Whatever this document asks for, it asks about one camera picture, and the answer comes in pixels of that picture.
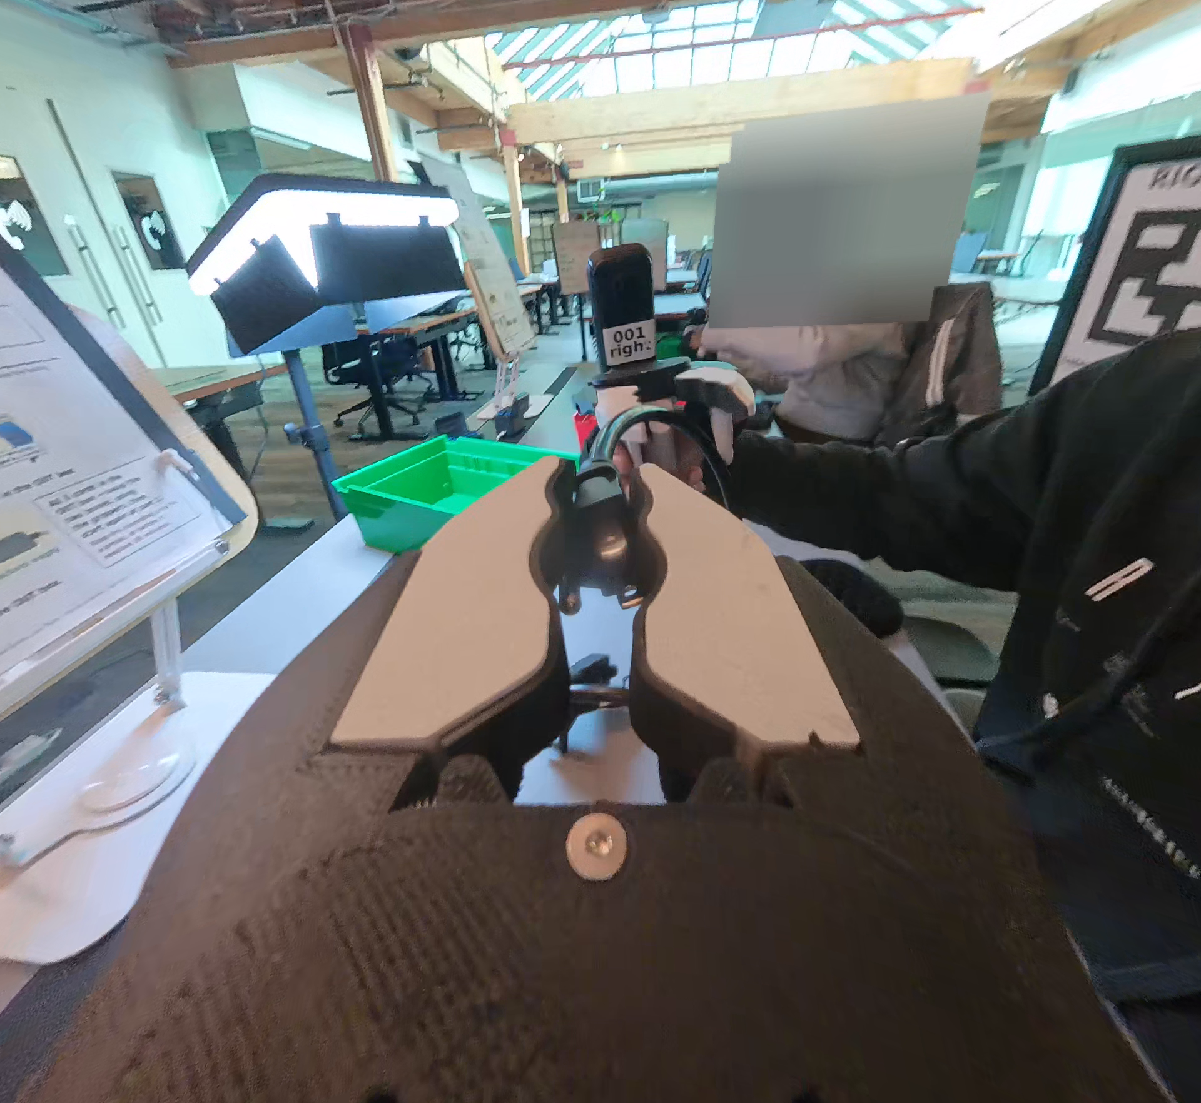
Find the dark wall sign white logo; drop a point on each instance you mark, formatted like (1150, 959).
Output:
(33, 221)
(151, 221)

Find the black framed tag sign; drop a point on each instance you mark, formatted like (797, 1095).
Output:
(1155, 277)

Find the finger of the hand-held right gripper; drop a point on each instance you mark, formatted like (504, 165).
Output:
(634, 437)
(732, 390)

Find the printed instruction sheet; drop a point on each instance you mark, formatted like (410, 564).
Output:
(75, 484)

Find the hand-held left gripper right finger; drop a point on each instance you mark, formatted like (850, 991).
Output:
(741, 634)

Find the person's right forearm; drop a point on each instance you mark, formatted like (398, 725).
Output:
(891, 503)

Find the wooden top office desk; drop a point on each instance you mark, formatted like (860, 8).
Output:
(423, 320)

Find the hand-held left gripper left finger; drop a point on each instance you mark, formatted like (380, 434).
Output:
(451, 634)

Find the black mesh wrist pad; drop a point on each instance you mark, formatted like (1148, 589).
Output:
(844, 596)

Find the person's right hand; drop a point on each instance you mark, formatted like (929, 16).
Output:
(691, 470)

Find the green plastic bin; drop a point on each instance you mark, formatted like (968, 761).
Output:
(413, 503)

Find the wooden board easel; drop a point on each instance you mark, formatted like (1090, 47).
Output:
(489, 277)

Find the jacket draped on chair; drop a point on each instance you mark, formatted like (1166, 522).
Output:
(957, 362)

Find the brown notice board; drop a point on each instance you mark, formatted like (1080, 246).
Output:
(577, 257)

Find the white document stand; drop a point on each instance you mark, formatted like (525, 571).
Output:
(141, 746)

